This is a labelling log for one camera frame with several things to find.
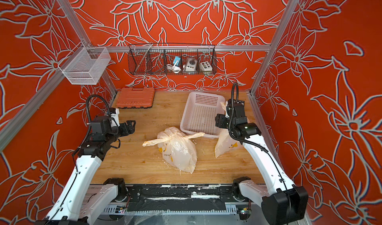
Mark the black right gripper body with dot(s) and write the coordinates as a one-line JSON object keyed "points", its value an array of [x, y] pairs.
{"points": [[223, 122]]}

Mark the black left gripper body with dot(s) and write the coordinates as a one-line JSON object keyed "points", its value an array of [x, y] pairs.
{"points": [[123, 130]]}

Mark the banana print plastic bag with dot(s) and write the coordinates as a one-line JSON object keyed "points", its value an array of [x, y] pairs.
{"points": [[225, 143]]}

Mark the plain translucent plastic bag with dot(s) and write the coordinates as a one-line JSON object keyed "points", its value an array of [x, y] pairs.
{"points": [[177, 148]]}

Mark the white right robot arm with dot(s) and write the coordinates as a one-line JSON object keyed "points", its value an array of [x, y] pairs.
{"points": [[282, 201]]}

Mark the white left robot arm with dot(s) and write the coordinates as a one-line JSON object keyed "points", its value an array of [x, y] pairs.
{"points": [[69, 208]]}

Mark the pink perforated plastic basket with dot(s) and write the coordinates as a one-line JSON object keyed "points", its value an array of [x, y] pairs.
{"points": [[200, 112]]}

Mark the white button box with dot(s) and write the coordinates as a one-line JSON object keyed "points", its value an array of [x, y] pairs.
{"points": [[205, 67]]}

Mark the white round-dial device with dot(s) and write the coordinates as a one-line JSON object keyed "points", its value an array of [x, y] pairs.
{"points": [[191, 65]]}

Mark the blue white small box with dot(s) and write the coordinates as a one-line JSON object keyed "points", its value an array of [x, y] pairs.
{"points": [[176, 61]]}

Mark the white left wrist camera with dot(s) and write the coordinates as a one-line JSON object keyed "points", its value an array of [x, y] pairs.
{"points": [[114, 113]]}

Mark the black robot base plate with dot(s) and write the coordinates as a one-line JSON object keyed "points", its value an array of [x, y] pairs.
{"points": [[178, 199]]}

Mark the black wire wall basket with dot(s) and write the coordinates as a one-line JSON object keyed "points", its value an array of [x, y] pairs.
{"points": [[157, 59]]}

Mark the white mesh wall basket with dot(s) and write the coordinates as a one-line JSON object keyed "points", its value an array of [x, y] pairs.
{"points": [[85, 65]]}

